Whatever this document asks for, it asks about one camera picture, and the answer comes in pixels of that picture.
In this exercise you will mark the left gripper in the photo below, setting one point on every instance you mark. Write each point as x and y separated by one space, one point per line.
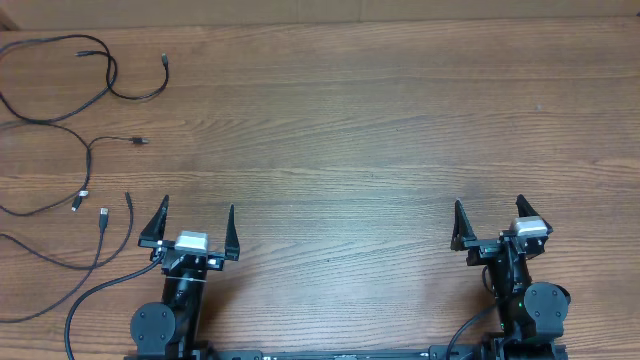
152 236

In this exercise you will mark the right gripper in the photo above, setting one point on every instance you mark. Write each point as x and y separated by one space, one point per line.
483 249

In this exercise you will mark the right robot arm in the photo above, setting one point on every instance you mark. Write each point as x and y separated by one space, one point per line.
531 314

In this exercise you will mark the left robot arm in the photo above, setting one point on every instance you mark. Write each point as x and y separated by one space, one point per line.
168 329

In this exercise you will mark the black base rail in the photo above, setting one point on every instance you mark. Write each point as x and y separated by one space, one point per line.
435 352

